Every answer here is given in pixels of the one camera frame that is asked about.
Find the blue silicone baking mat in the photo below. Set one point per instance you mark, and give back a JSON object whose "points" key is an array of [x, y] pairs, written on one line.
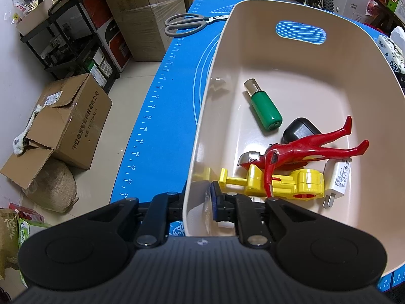
{"points": [[159, 152]]}

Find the beige plastic storage basket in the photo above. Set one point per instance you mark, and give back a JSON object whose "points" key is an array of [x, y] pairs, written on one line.
{"points": [[312, 64]]}

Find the grey handled scissors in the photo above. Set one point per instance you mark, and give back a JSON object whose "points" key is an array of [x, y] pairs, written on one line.
{"points": [[181, 25]]}

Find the yellow toy tool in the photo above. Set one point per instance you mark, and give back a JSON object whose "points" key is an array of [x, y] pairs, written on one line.
{"points": [[300, 184]]}

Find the burlap sack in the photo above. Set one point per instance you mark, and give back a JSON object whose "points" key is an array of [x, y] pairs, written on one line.
{"points": [[54, 188]]}

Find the red ultraman figure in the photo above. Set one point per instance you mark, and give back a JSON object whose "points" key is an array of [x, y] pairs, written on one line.
{"points": [[300, 152]]}

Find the large taped cardboard box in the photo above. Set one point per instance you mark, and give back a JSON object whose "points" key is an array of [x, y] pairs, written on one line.
{"points": [[142, 23]]}

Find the open cardboard box on floor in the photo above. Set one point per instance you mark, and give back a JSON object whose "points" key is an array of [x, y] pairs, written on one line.
{"points": [[68, 128]]}

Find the green bottle silver cap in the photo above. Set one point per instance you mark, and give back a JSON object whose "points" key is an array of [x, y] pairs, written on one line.
{"points": [[268, 114]]}

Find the green white carton box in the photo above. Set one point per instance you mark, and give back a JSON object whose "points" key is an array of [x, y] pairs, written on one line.
{"points": [[14, 232]]}

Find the black metal shelf rack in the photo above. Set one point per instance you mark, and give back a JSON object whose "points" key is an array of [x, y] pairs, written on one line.
{"points": [[66, 45]]}

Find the white usb charger plug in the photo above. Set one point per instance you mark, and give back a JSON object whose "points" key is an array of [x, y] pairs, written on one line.
{"points": [[336, 175]]}

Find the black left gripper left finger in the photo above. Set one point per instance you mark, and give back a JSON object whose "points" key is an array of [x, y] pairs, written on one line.
{"points": [[156, 216]]}

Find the tissue pack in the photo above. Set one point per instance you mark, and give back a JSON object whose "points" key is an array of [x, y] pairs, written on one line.
{"points": [[393, 49]]}

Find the black earbuds case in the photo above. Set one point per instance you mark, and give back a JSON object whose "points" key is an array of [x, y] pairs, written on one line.
{"points": [[298, 129]]}

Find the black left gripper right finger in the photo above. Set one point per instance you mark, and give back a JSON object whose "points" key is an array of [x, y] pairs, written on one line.
{"points": [[246, 215]]}

